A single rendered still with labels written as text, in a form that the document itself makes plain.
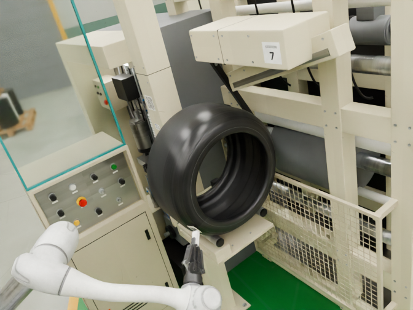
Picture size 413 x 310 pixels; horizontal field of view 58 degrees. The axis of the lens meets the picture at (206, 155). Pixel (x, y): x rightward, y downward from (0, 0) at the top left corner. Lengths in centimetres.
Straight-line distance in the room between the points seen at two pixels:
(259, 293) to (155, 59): 173
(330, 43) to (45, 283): 128
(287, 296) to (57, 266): 169
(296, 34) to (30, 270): 122
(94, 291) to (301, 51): 112
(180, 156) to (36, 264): 64
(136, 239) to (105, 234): 21
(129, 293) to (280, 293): 153
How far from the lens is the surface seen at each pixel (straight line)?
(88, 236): 218
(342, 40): 145
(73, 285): 142
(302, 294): 270
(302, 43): 144
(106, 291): 141
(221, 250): 179
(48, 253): 146
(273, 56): 143
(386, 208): 174
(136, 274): 244
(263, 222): 199
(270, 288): 276
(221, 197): 200
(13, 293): 175
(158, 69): 178
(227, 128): 155
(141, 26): 174
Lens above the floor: 204
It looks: 27 degrees down
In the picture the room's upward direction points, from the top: 14 degrees counter-clockwise
